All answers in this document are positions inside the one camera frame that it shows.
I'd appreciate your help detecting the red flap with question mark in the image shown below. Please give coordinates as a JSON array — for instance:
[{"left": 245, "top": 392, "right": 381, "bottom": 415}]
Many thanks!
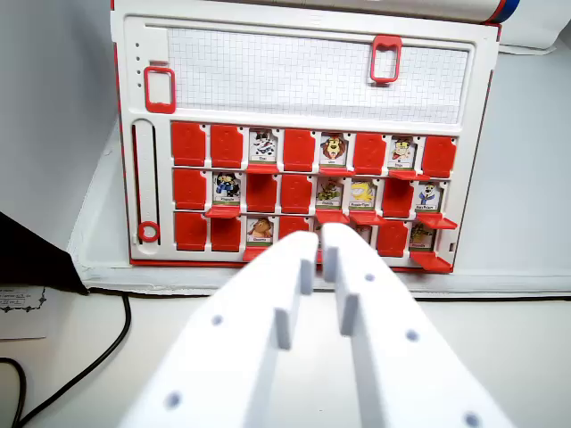
[{"left": 203, "top": 206, "right": 243, "bottom": 220}]

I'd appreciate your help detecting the white stitched mat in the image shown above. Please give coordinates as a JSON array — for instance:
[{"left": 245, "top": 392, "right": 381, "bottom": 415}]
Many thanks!
[{"left": 66, "top": 42, "right": 571, "bottom": 299}]

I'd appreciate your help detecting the printed paper sheet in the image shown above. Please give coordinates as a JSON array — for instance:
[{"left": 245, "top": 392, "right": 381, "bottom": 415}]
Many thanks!
[{"left": 0, "top": 284, "right": 49, "bottom": 341}]

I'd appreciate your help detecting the red and white game board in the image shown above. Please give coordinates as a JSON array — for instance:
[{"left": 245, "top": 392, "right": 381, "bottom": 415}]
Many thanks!
[{"left": 110, "top": 0, "right": 501, "bottom": 274}]

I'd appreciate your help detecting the plain white sheet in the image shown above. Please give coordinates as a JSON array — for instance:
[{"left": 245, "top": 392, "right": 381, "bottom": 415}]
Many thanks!
[{"left": 495, "top": 0, "right": 571, "bottom": 57}]

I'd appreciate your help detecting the white roll with blue end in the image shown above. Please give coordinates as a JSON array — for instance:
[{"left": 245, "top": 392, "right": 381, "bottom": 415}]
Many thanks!
[{"left": 285, "top": 0, "right": 521, "bottom": 26}]

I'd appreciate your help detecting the long black cable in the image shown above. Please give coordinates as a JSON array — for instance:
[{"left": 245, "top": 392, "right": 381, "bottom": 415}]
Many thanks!
[{"left": 17, "top": 287, "right": 133, "bottom": 427}]

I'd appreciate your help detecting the black looped cable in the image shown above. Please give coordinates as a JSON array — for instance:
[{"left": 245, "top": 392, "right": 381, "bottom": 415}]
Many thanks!
[{"left": 0, "top": 356, "right": 27, "bottom": 428}]

